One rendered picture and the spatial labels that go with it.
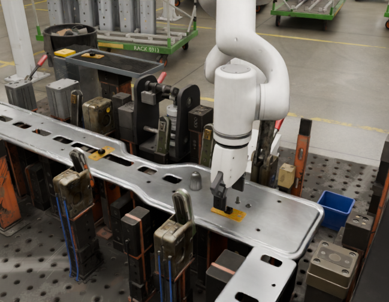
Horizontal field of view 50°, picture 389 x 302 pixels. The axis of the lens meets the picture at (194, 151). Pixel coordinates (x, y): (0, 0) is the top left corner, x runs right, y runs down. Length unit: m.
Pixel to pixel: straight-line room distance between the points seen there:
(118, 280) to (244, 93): 0.71
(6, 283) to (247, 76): 0.94
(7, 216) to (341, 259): 1.09
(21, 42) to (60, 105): 3.47
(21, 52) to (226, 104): 4.30
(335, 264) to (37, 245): 0.97
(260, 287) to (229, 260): 0.11
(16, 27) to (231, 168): 4.23
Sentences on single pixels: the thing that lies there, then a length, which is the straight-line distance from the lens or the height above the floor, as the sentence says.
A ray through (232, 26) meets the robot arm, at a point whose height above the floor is 1.43.
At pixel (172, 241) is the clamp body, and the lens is 0.89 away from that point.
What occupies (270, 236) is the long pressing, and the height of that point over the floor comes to 1.00.
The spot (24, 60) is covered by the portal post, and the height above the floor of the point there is 0.24.
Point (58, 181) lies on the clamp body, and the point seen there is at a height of 1.04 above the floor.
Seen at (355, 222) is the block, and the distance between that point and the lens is 0.94.
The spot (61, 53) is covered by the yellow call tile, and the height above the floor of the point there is 1.16.
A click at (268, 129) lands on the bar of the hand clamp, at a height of 1.14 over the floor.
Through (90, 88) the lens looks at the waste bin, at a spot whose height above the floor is 0.19.
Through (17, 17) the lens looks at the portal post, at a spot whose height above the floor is 0.69.
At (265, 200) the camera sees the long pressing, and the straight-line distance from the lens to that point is 1.08.
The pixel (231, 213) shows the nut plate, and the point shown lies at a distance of 1.03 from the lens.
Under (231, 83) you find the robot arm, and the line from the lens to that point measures 0.82.
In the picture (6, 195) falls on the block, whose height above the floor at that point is 0.83.
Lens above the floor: 1.64
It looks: 30 degrees down
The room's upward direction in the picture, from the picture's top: straight up
